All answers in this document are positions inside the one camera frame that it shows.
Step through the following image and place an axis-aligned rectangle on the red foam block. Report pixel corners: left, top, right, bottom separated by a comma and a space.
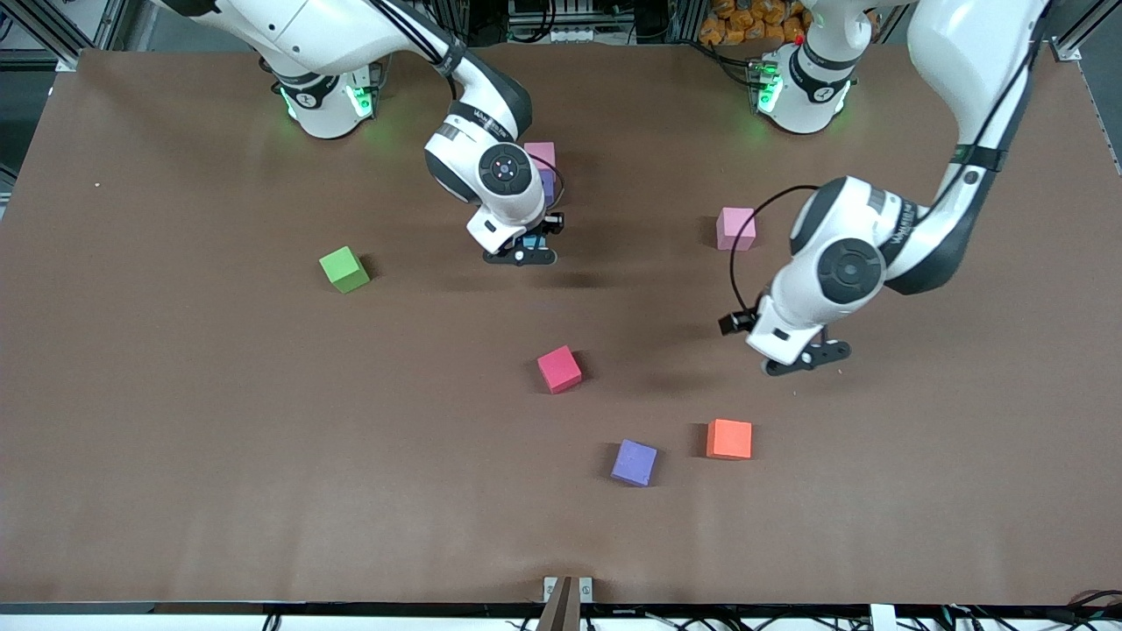
536, 344, 584, 395

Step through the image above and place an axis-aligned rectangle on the orange foam block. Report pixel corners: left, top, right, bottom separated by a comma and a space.
706, 418, 754, 461

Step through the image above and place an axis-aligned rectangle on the light purple foam block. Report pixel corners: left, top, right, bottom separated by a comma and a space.
610, 438, 659, 488

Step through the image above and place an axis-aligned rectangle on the white socket strip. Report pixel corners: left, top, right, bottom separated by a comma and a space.
508, 22, 607, 45

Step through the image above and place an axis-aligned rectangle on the green foam block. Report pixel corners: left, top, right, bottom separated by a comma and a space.
318, 245, 372, 294

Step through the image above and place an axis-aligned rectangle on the bag of orange objects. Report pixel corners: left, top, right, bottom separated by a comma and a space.
699, 0, 812, 46

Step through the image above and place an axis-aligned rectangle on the table cover sheet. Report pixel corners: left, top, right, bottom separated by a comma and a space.
0, 42, 1122, 607

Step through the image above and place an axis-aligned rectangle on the metal bracket with brown strip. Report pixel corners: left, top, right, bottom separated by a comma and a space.
536, 576, 594, 631

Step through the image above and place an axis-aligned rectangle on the aluminium frame profile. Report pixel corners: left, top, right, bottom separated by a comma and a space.
1052, 0, 1122, 62
0, 0, 141, 73

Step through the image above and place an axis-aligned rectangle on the white table edge rail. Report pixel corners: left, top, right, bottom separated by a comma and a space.
0, 603, 1122, 631

